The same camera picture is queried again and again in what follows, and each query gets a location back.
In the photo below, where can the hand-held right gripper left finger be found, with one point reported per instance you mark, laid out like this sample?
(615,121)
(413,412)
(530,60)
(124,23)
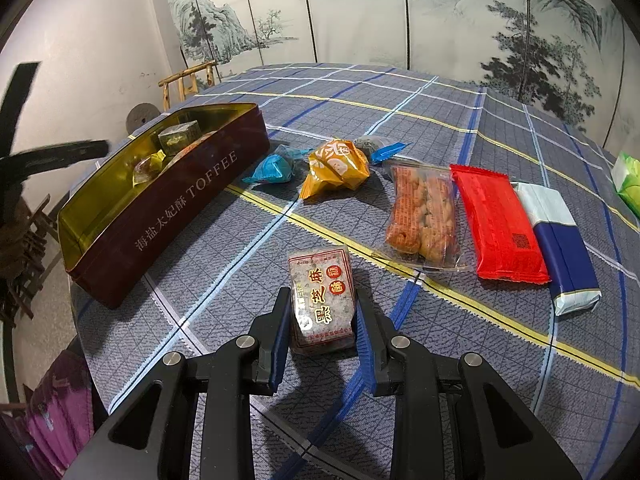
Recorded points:
(277,355)

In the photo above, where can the orange round wrapped snack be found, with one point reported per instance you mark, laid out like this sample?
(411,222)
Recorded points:
(196,150)

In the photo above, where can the grey candy blue-ended wrapper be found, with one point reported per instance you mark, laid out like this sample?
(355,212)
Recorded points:
(370,145)

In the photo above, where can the clear snack packet red print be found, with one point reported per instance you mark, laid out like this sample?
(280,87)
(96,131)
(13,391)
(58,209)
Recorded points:
(320,295)

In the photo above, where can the clear packet of fried twists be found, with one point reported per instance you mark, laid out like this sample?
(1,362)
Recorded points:
(422,210)

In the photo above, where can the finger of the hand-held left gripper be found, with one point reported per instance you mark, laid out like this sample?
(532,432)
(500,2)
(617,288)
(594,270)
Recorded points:
(20,95)
(55,154)

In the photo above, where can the maroon tin box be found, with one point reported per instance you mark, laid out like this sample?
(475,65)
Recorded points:
(165,220)

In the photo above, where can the plaid tablecloth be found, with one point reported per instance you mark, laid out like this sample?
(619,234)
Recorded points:
(450,110)

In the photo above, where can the purple cloth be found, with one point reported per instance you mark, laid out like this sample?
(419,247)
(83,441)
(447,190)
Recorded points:
(60,410)

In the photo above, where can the blue candy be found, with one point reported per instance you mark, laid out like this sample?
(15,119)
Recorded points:
(272,169)

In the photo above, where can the dark wooden chair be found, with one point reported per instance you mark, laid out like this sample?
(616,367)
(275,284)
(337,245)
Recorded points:
(30,260)

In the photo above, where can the light wooden chair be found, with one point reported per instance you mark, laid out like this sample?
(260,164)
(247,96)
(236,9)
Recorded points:
(175,80)

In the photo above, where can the green tissue pack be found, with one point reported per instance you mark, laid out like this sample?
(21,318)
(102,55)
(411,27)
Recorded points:
(627,180)

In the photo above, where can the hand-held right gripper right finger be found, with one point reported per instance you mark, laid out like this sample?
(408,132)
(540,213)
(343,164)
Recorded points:
(362,355)

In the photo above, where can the round stone disc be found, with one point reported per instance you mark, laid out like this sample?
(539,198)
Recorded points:
(140,116)

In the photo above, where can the yellow snack packet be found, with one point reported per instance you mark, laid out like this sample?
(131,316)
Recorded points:
(335,165)

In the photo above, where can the white and blue snack packet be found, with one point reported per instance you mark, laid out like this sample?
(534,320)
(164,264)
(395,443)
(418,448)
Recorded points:
(565,255)

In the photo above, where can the green cube snack packet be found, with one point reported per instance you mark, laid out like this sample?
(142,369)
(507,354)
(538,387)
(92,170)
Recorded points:
(177,137)

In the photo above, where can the painted folding screen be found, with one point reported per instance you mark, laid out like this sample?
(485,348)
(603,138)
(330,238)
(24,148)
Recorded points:
(400,10)

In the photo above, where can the amber wrapped candy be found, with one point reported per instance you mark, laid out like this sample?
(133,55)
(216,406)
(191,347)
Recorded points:
(147,166)

